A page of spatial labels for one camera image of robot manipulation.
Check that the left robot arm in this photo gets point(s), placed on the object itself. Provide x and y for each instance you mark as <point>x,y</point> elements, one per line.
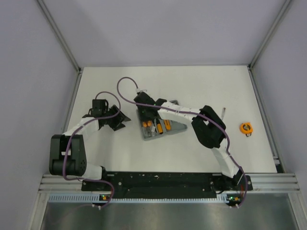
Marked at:
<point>67,150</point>

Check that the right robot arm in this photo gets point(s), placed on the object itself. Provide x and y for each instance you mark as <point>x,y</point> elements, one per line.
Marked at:
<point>206,123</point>

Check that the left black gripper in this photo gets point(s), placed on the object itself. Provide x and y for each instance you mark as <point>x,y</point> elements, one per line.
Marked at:
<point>117,124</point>

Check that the orange pliers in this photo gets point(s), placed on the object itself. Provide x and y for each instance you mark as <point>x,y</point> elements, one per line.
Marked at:
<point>149,129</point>

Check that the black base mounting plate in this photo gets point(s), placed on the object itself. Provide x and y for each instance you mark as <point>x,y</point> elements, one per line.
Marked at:
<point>123,189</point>

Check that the grey plastic tool case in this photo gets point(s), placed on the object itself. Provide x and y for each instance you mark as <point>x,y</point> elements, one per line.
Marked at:
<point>145,114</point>

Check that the orange tape measure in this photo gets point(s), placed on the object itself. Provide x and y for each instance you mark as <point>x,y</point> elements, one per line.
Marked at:
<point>246,129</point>

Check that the white slotted cable duct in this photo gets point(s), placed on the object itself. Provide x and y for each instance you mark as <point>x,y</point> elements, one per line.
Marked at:
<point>99,199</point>

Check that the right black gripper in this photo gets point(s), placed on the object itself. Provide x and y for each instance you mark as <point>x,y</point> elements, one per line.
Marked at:
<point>142,118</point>

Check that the orange utility knife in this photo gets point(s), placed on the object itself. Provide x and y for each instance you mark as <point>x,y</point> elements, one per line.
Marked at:
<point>167,125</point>

